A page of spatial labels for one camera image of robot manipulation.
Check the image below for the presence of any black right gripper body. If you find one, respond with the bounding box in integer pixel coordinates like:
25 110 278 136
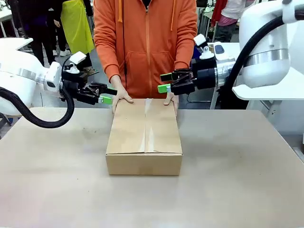
186 67 217 95

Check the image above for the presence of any brown cardboard box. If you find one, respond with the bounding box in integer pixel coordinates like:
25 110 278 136
105 98 183 176

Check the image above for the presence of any bystander in red jacket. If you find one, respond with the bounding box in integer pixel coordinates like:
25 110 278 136
210 0 256 43

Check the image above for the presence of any white table with grey edge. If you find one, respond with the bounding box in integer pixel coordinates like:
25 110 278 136
0 37 34 51

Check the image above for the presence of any bystander in yellow apron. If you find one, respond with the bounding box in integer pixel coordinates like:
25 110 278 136
54 0 95 70

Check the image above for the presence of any bystander in dark clothes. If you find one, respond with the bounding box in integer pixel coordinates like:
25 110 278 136
9 0 59 67

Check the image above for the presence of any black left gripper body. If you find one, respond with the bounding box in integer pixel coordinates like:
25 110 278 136
62 79 100 105

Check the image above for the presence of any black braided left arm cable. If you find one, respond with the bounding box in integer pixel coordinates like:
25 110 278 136
0 80 76 129

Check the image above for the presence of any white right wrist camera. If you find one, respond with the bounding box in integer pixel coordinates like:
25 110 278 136
193 33 208 46

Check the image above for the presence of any person's right forearm orange sleeve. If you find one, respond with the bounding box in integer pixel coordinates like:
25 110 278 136
94 39 122 83

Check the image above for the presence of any large white side table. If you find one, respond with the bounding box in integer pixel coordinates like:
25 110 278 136
206 42 304 110

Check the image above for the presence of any person's left forearm orange sleeve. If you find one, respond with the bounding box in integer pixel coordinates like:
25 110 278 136
174 35 198 71

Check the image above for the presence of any person's left hand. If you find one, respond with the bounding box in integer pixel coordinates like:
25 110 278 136
163 91 180 117

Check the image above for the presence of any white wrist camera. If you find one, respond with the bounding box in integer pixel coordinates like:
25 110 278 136
193 33 208 46
69 51 87 65

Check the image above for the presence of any person in orange hoodie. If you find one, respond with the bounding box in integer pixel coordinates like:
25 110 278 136
93 0 198 100

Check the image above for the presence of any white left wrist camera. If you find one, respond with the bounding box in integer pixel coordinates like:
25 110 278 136
69 51 87 65

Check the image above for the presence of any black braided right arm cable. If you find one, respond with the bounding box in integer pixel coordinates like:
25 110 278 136
222 16 285 92

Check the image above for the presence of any person's right hand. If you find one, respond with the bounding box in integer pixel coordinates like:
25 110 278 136
111 74 134 115

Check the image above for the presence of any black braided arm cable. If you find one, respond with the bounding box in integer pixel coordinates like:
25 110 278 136
0 80 76 129
222 16 285 92

